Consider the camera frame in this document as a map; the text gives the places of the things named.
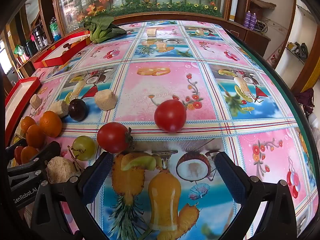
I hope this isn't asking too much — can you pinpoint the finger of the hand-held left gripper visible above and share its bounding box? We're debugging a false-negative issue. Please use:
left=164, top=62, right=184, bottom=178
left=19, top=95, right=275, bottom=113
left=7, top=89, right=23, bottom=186
left=5, top=138, right=28, bottom=156
left=7, top=141, right=62, bottom=180

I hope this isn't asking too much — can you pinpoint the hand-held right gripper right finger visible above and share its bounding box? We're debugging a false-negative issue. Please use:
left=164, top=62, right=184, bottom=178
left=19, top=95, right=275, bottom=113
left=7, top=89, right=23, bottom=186
left=215, top=151, right=298, bottom=240

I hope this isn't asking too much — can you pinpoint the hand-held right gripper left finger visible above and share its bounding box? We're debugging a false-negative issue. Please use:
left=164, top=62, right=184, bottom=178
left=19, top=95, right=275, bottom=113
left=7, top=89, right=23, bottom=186
left=30, top=152, right=113, bottom=240

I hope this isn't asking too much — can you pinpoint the small red tomato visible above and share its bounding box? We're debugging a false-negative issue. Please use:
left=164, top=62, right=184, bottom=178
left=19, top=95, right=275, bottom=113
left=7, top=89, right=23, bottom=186
left=14, top=146, right=24, bottom=165

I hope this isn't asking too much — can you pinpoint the red tomato with stem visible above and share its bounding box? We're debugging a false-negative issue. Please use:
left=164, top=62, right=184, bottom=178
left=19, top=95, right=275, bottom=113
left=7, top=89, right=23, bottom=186
left=96, top=122, right=134, bottom=153

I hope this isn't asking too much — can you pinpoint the red rimmed white tray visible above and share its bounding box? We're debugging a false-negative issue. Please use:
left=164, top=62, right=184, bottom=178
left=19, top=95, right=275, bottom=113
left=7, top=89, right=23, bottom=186
left=5, top=77, right=42, bottom=147
left=33, top=31, right=91, bottom=68

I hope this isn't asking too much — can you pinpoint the green grape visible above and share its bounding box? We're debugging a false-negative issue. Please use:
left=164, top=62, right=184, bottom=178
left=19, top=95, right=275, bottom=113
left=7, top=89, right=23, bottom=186
left=72, top=135, right=96, bottom=161

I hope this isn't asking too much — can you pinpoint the dark purple plum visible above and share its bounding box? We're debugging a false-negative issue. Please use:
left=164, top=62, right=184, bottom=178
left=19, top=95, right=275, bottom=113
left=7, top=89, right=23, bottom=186
left=68, top=98, right=88, bottom=122

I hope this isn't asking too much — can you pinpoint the black kettle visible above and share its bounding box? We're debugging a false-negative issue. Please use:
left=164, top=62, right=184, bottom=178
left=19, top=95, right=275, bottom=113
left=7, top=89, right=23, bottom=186
left=24, top=40, right=38, bottom=58

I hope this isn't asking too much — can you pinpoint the dark red cloth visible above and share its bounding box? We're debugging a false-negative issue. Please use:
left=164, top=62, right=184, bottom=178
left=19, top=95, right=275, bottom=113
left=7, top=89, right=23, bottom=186
left=295, top=87, right=315, bottom=115

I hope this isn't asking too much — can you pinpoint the fruit printed tablecloth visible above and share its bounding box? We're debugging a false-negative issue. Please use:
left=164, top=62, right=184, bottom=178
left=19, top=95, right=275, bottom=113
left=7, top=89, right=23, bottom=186
left=5, top=20, right=313, bottom=240

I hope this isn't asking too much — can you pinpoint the black steel thermos jug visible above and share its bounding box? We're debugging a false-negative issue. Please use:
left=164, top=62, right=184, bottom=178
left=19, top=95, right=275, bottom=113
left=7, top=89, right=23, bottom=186
left=32, top=25, right=49, bottom=52

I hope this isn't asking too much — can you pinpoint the large clear water bottle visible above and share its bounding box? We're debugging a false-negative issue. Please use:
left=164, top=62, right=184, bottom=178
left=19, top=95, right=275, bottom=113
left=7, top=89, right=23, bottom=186
left=50, top=17, right=62, bottom=41

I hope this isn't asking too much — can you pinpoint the green bok choy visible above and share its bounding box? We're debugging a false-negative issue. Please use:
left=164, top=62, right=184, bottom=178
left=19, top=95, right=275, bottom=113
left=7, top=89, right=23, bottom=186
left=83, top=13, right=127, bottom=43

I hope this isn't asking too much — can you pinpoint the wooden side cabinet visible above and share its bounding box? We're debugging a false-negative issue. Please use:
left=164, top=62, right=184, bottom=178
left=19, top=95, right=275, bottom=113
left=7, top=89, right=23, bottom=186
left=235, top=22, right=272, bottom=58

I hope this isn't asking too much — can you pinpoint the brown basket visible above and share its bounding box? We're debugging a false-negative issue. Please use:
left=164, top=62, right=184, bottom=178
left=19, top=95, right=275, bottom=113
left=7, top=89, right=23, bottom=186
left=250, top=0, right=277, bottom=20

